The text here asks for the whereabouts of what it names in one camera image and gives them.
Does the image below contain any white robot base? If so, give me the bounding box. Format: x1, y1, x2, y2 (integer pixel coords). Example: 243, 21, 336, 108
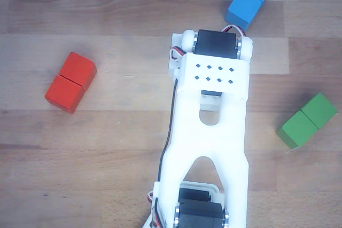
143, 211, 168, 228

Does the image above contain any red wooden block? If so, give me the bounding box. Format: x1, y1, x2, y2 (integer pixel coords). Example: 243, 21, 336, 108
44, 51, 98, 114

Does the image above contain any blue wooden block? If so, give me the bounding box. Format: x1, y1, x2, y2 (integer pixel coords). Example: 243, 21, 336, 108
224, 0, 276, 32

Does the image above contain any green wooden block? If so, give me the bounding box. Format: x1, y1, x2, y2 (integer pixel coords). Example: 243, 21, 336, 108
275, 92, 338, 151

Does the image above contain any short red black servo cable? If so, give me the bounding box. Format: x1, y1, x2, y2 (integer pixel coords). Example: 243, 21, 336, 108
220, 24, 247, 38

